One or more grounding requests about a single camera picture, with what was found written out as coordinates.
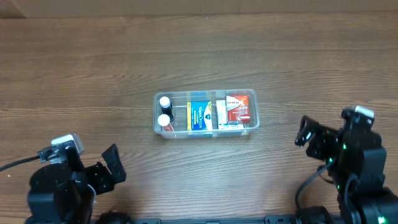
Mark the red sachet packet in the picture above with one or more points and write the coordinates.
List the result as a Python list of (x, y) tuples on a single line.
[(238, 109)]

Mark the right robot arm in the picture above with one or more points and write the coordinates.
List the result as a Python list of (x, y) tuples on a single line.
[(354, 159)]

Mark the orange tablet tube white cap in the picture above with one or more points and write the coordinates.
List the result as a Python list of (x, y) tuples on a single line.
[(164, 121)]

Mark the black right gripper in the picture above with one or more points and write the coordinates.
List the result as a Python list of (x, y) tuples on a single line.
[(319, 134)]

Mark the blue yellow VapoDrops box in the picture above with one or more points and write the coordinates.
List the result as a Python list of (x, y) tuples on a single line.
[(199, 116)]

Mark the dark bottle white cap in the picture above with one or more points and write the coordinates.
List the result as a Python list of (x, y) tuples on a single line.
[(167, 107)]

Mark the clear plastic container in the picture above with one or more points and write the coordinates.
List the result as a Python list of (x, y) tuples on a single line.
[(180, 99)]

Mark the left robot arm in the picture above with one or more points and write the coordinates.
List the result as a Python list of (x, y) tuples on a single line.
[(65, 192)]

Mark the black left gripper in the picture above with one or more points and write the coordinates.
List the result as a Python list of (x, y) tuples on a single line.
[(97, 173)]

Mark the white medicine box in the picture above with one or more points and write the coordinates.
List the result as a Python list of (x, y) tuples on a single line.
[(222, 117)]

